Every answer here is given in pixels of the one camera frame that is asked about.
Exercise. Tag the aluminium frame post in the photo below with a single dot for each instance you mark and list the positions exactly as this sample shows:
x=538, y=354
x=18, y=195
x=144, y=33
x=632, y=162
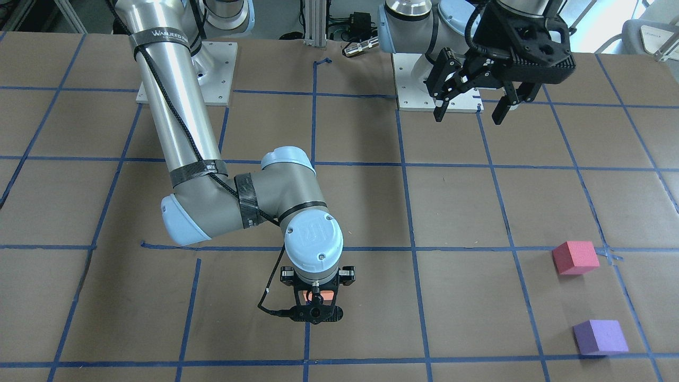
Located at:
x=315, y=21

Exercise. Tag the purple foam block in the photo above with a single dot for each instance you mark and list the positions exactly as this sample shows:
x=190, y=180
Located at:
x=597, y=337

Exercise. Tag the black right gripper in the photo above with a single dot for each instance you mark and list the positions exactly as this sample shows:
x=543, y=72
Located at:
x=288, y=275

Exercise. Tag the brown paper table cover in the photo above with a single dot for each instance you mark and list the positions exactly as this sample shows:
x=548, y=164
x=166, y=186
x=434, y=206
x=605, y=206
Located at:
x=451, y=225

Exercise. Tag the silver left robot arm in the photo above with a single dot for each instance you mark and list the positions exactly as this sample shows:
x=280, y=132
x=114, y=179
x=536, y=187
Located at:
x=424, y=28

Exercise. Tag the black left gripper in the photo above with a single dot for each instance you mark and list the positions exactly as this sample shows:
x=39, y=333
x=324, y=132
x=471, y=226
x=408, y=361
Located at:
x=483, y=38

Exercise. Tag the pink foam block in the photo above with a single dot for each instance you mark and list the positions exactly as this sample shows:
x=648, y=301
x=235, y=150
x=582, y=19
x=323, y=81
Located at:
x=575, y=257

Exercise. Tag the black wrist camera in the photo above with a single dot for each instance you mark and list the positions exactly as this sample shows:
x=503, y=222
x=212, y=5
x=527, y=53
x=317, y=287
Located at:
x=314, y=312

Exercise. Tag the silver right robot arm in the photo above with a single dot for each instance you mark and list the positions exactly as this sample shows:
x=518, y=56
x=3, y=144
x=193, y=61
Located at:
x=206, y=201

